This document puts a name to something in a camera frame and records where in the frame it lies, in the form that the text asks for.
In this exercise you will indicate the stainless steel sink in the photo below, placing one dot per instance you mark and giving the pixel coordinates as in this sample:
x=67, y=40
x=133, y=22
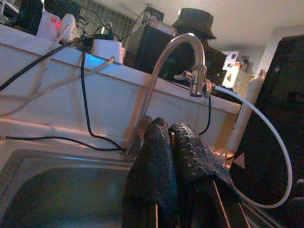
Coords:
x=59, y=190

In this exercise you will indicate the person in black hat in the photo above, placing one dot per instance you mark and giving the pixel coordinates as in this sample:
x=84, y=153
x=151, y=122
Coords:
x=194, y=21

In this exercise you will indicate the silver curved faucet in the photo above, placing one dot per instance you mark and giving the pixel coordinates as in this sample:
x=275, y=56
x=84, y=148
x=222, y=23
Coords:
x=166, y=50

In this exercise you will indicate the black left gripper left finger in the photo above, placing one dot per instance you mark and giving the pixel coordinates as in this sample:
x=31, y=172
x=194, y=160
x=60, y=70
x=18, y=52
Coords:
x=154, y=166

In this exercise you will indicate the black box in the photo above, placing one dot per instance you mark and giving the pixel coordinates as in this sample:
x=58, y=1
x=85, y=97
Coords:
x=142, y=47

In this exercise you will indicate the white cup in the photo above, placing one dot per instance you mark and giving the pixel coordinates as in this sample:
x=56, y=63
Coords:
x=107, y=50

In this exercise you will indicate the white box with red light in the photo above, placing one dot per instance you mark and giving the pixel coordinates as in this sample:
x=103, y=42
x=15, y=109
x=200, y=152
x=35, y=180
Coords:
x=47, y=26

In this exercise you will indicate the translucent white cylinder container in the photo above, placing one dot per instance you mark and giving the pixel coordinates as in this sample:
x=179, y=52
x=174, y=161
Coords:
x=244, y=114

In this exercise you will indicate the large black appliance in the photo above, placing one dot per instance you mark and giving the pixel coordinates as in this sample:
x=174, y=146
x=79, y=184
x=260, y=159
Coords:
x=273, y=118

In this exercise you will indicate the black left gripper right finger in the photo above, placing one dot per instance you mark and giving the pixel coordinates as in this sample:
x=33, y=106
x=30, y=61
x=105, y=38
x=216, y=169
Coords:
x=197, y=166

